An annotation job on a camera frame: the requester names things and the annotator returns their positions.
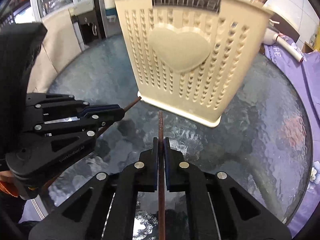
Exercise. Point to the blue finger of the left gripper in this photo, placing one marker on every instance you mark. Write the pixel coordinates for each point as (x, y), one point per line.
(105, 117)
(100, 108)

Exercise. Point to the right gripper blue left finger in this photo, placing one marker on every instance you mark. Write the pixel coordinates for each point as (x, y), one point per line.
(147, 176)

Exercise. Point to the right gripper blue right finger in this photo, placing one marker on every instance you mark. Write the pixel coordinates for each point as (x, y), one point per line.
(173, 175)

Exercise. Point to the person left hand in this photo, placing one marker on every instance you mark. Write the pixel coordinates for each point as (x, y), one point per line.
(7, 183)

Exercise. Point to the water dispenser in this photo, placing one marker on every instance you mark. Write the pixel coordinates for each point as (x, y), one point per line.
(93, 21)

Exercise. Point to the round glass table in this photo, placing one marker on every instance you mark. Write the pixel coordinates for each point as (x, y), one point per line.
(263, 140)

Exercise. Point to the cream perforated utensil holder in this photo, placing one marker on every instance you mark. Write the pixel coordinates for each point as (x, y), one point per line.
(190, 57)

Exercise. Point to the cream frying pan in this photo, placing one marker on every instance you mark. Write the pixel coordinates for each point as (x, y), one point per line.
(272, 36)

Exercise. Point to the brown white rice cooker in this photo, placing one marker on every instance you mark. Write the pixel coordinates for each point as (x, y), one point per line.
(285, 26)

